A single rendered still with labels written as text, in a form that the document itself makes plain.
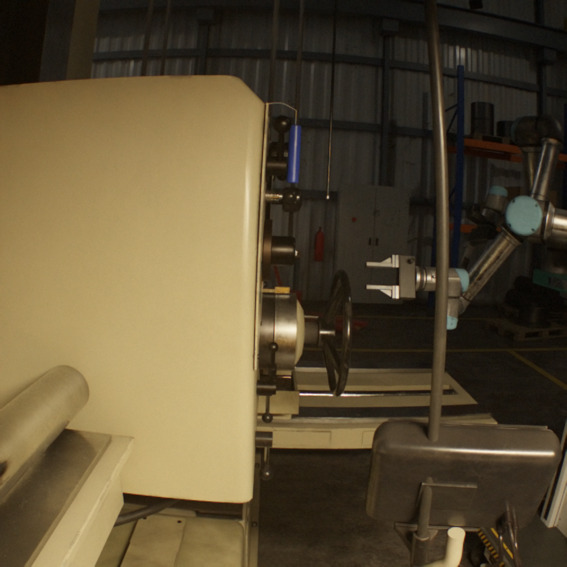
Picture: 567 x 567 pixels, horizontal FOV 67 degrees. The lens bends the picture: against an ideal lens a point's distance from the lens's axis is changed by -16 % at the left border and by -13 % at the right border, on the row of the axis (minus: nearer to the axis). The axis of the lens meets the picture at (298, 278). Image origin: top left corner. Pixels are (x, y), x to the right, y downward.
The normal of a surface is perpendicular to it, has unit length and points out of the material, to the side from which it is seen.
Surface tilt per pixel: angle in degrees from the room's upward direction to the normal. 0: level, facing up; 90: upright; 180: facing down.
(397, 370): 90
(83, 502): 0
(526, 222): 89
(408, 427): 20
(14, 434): 41
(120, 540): 0
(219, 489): 90
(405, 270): 72
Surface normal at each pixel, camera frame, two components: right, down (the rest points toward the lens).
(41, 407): 0.69, -0.72
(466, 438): -0.02, -0.89
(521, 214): -0.59, 0.07
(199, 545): 0.05, -0.99
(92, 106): 0.05, 0.14
